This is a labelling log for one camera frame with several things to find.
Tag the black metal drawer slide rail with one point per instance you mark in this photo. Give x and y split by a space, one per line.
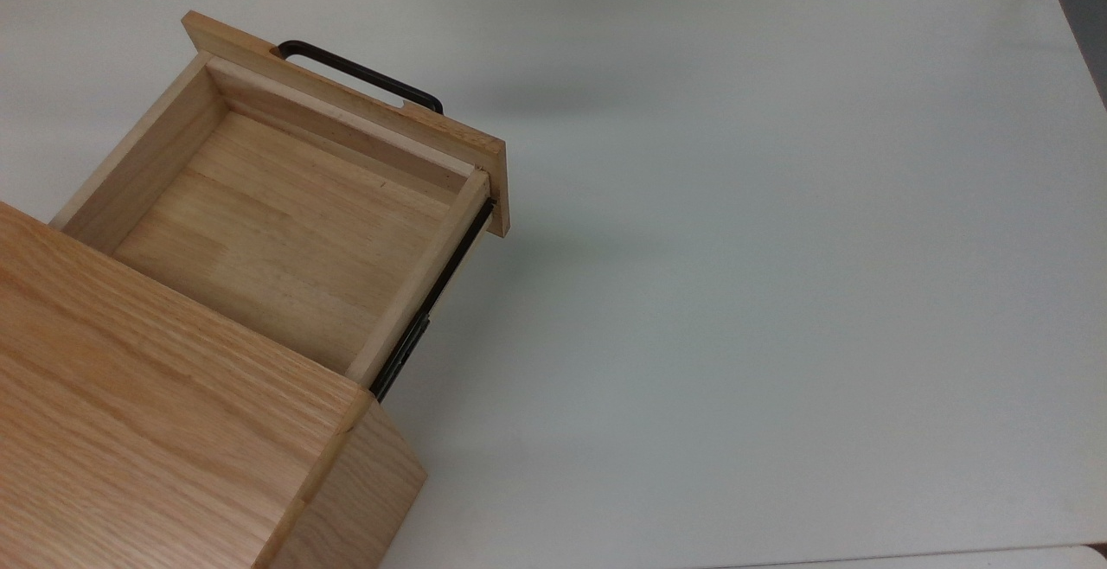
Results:
432 292

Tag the light wooden drawer cabinet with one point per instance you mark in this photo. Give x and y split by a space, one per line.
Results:
156 431

